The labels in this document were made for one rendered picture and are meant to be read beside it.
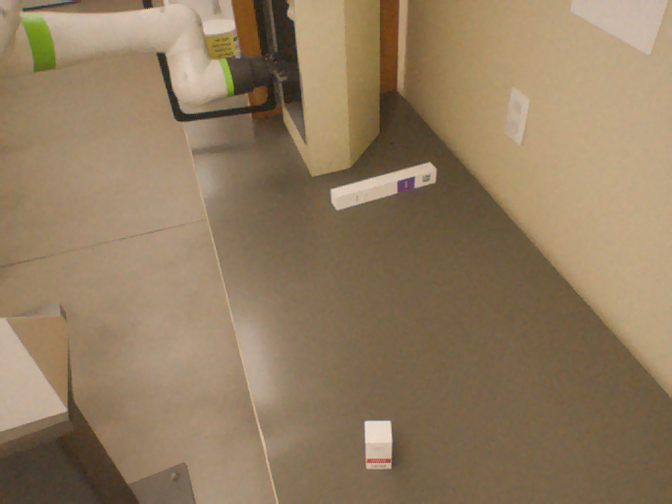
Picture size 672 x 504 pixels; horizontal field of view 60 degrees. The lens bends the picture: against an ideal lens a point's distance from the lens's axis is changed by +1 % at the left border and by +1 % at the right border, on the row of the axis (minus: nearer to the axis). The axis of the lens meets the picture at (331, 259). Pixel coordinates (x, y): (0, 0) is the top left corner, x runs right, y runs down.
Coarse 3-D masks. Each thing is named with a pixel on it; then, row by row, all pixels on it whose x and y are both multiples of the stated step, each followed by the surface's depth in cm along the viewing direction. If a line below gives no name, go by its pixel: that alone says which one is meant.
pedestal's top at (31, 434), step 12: (36, 312) 124; (48, 312) 124; (60, 312) 124; (72, 396) 112; (72, 408) 109; (48, 420) 105; (60, 420) 104; (72, 420) 106; (0, 432) 103; (12, 432) 103; (24, 432) 103; (36, 432) 103; (48, 432) 105; (60, 432) 106; (72, 432) 107; (0, 444) 102; (12, 444) 103; (24, 444) 104; (36, 444) 105; (0, 456) 104
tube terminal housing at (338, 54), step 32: (288, 0) 130; (320, 0) 126; (352, 0) 131; (320, 32) 130; (352, 32) 136; (320, 64) 135; (352, 64) 140; (320, 96) 141; (352, 96) 146; (288, 128) 173; (320, 128) 147; (352, 128) 151; (320, 160) 153; (352, 160) 157
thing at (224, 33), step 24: (168, 0) 148; (192, 0) 149; (216, 0) 150; (240, 0) 151; (216, 24) 154; (240, 24) 155; (216, 48) 158; (240, 48) 159; (168, 96) 165; (240, 96) 169; (264, 96) 170
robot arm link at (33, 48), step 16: (32, 16) 116; (16, 32) 113; (32, 32) 115; (48, 32) 117; (16, 48) 114; (32, 48) 116; (48, 48) 118; (16, 64) 115; (32, 64) 118; (48, 64) 120
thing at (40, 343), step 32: (0, 320) 88; (32, 320) 100; (64, 320) 119; (0, 352) 92; (32, 352) 96; (64, 352) 113; (0, 384) 96; (32, 384) 99; (64, 384) 108; (0, 416) 101; (32, 416) 104
